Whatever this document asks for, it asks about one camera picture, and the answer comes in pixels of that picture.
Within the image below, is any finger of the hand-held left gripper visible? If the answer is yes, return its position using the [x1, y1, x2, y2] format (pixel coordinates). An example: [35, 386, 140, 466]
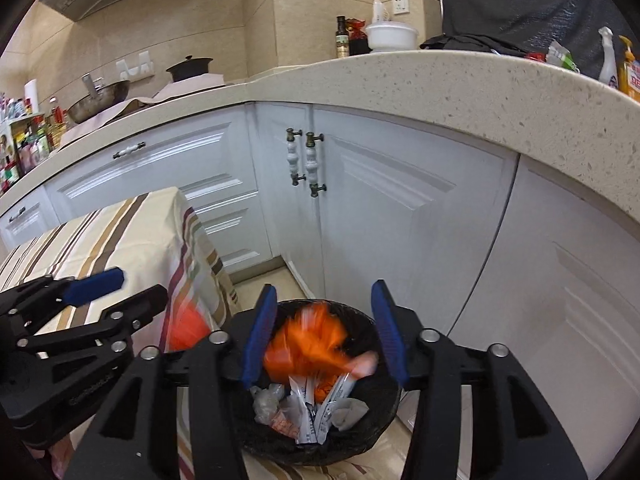
[20, 285, 168, 357]
[0, 267, 126, 341]

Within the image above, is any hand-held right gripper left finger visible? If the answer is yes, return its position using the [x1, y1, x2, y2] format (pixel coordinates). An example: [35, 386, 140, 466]
[62, 283, 279, 480]

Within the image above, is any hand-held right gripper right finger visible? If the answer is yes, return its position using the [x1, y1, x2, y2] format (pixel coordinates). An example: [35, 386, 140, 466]
[370, 279, 588, 480]

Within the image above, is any orange plastic bag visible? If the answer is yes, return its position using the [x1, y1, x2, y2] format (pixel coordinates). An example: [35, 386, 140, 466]
[167, 302, 211, 352]
[264, 301, 351, 386]

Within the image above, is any small white blue sachet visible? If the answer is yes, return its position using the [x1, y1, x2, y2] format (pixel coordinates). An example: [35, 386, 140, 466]
[316, 375, 351, 443]

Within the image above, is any black round bin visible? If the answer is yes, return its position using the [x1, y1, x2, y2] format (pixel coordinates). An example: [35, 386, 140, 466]
[220, 299, 403, 466]

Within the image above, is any striped tablecloth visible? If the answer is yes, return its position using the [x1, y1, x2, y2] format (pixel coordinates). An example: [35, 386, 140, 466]
[0, 186, 241, 480]

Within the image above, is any grey crumpled tissue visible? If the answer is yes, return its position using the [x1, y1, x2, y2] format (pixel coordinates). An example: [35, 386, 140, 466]
[332, 397, 370, 433]

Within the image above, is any wide white cabinet door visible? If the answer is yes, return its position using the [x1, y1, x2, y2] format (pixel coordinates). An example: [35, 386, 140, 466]
[312, 107, 521, 336]
[445, 155, 640, 480]

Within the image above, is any narrow white cabinet door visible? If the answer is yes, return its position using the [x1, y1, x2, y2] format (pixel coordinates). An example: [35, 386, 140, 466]
[252, 102, 321, 306]

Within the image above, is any white drawer cabinet front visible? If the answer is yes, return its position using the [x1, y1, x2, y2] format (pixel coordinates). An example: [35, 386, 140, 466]
[0, 105, 281, 281]

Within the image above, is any row of condiment bottles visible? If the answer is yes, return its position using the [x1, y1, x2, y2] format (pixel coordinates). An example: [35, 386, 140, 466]
[0, 92, 68, 196]

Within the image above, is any steel wok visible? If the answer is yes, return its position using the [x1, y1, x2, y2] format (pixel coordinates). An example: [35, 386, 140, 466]
[66, 74, 131, 123]

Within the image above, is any beige stove cover cloth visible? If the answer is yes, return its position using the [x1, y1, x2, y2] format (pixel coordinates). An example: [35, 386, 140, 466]
[60, 74, 236, 146]

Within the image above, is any black lidded pot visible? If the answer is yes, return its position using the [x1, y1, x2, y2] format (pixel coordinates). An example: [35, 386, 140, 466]
[166, 55, 213, 82]

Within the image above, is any red-topped dark jar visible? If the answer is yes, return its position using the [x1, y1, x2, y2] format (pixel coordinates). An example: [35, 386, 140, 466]
[348, 18, 369, 56]

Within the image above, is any white bowl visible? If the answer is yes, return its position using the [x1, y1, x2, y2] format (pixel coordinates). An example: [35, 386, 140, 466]
[365, 21, 420, 54]

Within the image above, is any dark glass bottle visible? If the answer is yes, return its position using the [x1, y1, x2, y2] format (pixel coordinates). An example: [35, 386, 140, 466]
[335, 15, 351, 59]

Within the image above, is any green packet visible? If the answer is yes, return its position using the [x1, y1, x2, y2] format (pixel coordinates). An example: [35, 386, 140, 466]
[545, 40, 581, 71]

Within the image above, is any white spray bottle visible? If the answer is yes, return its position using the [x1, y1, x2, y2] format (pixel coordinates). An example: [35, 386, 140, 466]
[597, 26, 621, 86]

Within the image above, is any yellow detergent bottle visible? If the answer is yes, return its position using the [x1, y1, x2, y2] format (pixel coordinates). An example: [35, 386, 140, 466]
[617, 35, 640, 103]

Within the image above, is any dark grey cloth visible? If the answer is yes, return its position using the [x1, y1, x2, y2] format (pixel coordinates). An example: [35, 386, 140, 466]
[420, 0, 640, 81]

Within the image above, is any white brass cabinet handle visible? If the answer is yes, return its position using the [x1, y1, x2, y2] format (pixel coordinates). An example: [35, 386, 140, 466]
[286, 129, 307, 186]
[305, 132, 328, 197]

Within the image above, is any white wall hook rack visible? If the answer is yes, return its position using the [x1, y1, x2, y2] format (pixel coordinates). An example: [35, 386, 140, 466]
[116, 51, 153, 80]

